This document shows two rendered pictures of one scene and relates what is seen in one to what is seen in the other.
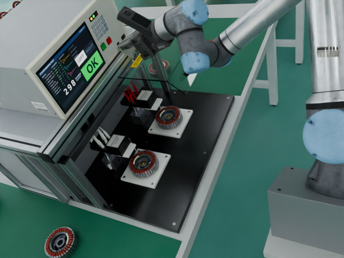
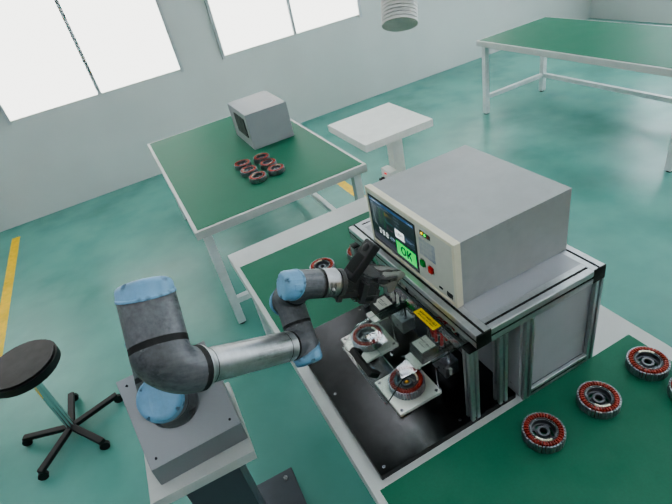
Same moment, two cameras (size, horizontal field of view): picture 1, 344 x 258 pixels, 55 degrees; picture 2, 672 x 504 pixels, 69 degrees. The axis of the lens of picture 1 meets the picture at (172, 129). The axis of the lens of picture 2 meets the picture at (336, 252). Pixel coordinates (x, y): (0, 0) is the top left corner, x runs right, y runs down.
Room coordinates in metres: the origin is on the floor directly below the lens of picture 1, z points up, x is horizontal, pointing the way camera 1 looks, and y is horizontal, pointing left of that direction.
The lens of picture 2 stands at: (1.42, -0.93, 2.02)
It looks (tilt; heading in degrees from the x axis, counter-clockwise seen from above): 34 degrees down; 121
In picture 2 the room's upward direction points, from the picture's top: 13 degrees counter-clockwise
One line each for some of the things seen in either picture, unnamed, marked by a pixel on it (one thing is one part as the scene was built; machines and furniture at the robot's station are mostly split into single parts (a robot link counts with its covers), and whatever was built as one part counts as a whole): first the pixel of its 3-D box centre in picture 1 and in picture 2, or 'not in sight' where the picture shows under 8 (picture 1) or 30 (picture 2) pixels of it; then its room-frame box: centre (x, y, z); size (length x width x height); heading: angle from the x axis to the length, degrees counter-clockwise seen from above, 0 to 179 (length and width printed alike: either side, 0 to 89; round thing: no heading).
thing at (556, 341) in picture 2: not in sight; (558, 338); (1.42, 0.17, 0.91); 0.28 x 0.03 x 0.32; 50
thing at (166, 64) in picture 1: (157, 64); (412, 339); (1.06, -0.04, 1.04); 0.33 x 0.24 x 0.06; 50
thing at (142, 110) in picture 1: (140, 113); (444, 361); (1.10, 0.11, 0.80); 0.07 x 0.05 x 0.06; 140
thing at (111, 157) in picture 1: (113, 157); not in sight; (0.91, 0.26, 0.80); 0.07 x 0.05 x 0.06; 140
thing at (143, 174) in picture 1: (143, 164); not in sight; (0.82, 0.15, 0.80); 0.11 x 0.11 x 0.04
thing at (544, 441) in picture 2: not in sight; (543, 432); (1.40, -0.05, 0.77); 0.11 x 0.11 x 0.04
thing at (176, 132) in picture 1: (170, 121); (407, 387); (1.01, -0.01, 0.78); 0.15 x 0.15 x 0.01; 50
